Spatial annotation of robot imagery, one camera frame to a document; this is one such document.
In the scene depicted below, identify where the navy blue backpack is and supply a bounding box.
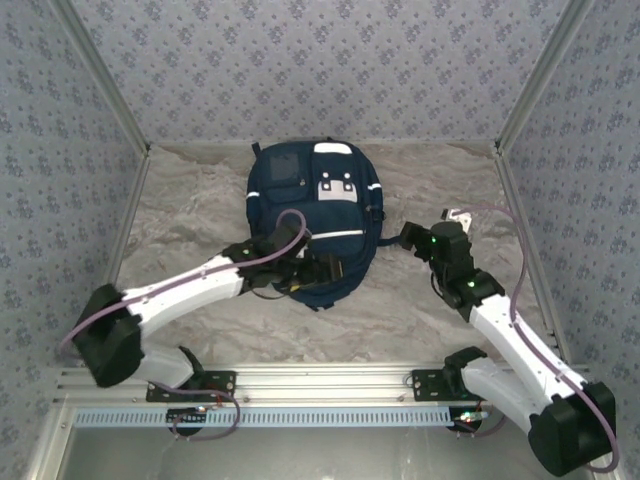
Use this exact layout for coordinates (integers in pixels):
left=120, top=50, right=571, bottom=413
left=244, top=139, right=401, bottom=312

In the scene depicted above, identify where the small circuit board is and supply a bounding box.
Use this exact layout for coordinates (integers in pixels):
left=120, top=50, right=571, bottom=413
left=166, top=407, right=209, bottom=436
left=452, top=408, right=490, bottom=434

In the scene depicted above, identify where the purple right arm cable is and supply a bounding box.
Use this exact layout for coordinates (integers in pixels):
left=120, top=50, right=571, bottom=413
left=462, top=203, right=621, bottom=474

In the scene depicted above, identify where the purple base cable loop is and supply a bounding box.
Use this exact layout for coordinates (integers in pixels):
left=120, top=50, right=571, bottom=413
left=457, top=412, right=507, bottom=440
left=169, top=387, right=244, bottom=444

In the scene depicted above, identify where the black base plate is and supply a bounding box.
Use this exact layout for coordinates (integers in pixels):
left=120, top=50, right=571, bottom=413
left=411, top=368, right=481, bottom=402
left=145, top=369, right=237, bottom=404

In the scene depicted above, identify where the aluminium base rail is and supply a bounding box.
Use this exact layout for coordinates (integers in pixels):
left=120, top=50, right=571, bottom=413
left=54, top=363, right=594, bottom=405

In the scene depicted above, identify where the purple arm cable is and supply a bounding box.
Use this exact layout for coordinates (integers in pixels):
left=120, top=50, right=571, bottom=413
left=462, top=203, right=621, bottom=474
left=59, top=208, right=309, bottom=361

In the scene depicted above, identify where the light blue slotted cable duct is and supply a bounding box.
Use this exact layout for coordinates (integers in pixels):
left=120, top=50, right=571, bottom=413
left=74, top=405, right=456, bottom=429

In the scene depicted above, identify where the aluminium frame post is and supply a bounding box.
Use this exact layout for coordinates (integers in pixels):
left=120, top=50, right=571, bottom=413
left=494, top=0, right=596, bottom=151
left=49, top=0, right=151, bottom=157

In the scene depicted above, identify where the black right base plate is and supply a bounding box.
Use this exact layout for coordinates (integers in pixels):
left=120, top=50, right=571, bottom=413
left=411, top=368, right=481, bottom=402

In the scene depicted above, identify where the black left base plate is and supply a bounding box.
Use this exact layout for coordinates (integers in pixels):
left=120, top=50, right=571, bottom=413
left=145, top=369, right=237, bottom=404

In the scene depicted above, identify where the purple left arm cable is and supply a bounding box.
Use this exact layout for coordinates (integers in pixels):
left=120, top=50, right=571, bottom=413
left=59, top=208, right=309, bottom=361

